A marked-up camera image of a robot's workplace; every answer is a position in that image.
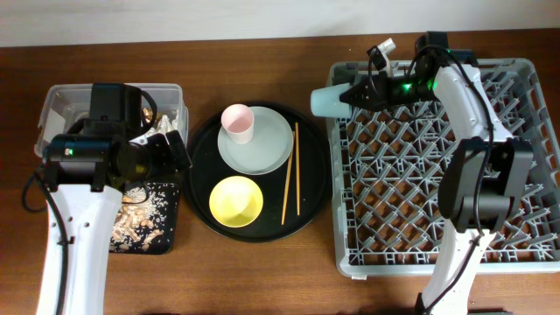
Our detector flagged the white tissue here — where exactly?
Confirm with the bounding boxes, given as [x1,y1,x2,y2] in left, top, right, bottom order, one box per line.
[131,115,179,144]

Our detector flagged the light blue cup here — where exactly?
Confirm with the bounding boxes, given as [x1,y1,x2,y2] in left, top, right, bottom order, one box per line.
[311,83,352,118]

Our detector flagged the wooden chopstick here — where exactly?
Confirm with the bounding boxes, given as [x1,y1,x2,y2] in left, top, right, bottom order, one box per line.
[295,122,301,216]
[281,131,295,226]

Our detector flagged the food scraps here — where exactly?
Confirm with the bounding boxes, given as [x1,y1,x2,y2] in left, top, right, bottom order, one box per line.
[111,183,179,253]

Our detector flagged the pink cup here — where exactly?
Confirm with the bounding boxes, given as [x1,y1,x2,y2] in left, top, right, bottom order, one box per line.
[220,104,255,144]

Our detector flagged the grey round plate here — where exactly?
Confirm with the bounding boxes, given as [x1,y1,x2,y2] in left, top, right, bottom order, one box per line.
[217,106,292,175]

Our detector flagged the yellow bowl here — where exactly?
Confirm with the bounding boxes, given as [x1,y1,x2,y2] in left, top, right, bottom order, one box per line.
[208,176,264,228]

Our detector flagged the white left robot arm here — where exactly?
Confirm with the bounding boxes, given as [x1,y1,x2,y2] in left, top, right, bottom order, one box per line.
[32,83,192,314]

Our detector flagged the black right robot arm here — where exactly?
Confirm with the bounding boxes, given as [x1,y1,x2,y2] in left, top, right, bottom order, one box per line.
[338,31,533,314]

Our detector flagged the clear plastic waste bin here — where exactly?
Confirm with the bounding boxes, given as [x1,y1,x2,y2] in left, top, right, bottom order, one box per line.
[34,83,188,158]

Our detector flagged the grey plastic dishwasher rack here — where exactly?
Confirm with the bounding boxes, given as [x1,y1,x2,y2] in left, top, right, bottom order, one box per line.
[326,58,559,279]

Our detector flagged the gold foil wrapper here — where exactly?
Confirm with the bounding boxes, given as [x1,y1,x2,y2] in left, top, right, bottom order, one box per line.
[141,108,153,126]

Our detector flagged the black round tray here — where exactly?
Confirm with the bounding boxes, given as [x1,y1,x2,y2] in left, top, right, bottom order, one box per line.
[183,101,331,242]

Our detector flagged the black rectangular tray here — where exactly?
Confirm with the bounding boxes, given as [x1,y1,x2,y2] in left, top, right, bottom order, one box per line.
[107,181,182,256]

